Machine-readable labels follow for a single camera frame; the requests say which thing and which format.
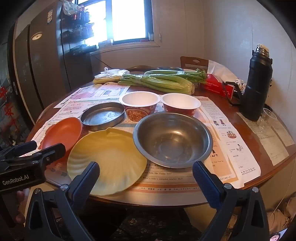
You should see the beige floral cloth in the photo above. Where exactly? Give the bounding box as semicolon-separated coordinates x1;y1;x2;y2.
266;202;295;240

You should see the red paper noodle bowl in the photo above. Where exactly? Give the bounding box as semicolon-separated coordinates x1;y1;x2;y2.
119;91;160;122
160;93;201;117

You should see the printed paper sheet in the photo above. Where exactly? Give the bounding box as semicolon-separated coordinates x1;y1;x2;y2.
236;111;295;166

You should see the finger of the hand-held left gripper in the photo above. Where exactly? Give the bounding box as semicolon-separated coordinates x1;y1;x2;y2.
5;143;66;166
0;141;37;160

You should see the celery bunch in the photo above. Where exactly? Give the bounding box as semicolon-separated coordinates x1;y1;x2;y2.
118;69;208;95

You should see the curved-back wooden chair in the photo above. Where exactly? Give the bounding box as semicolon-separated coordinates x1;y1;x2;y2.
126;65;152;72

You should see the person's left hand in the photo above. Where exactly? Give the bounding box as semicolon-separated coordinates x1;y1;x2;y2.
15;188;30;224

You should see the yellow scalloped plate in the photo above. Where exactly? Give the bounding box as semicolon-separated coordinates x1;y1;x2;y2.
67;127;148;196

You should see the plastic bag of yellow noodles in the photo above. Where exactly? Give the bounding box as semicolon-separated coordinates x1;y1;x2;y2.
93;67;131;84

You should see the red tissue box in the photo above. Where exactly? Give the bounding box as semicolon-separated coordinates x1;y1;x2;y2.
199;60;243;99

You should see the large steel bowl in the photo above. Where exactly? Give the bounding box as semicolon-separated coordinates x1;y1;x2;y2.
133;112;213;169

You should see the patterned white mug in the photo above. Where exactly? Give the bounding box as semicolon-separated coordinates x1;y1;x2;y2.
233;79;247;94

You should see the shallow round metal plate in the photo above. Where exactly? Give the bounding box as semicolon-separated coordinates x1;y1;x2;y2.
80;102;125;131

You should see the black wire bottle rack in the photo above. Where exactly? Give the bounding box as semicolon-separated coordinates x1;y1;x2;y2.
61;0;97;55

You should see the window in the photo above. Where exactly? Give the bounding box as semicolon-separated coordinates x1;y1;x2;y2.
76;0;161;49

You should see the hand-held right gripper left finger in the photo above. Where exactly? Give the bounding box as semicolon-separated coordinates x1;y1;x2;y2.
24;161;101;241

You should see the large printed newspaper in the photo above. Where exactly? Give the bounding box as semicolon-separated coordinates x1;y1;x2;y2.
20;96;262;200

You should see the wooden chair with cutout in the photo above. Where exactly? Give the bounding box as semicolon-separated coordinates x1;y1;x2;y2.
180;56;210;70

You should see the orange plate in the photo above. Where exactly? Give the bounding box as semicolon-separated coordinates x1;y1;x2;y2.
41;117;83;151

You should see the small colourful newspaper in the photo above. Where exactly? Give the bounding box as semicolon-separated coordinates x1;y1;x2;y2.
54;83;130;108

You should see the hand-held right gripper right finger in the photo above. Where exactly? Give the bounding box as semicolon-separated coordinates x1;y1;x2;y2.
192;161;270;241

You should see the clear plastic cup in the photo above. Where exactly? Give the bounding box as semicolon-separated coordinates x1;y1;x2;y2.
257;108;277;137

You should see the black thermos flask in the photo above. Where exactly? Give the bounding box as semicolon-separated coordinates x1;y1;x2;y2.
240;44;273;121

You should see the brown refrigerator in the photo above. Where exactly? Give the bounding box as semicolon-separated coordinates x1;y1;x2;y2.
13;0;93;109

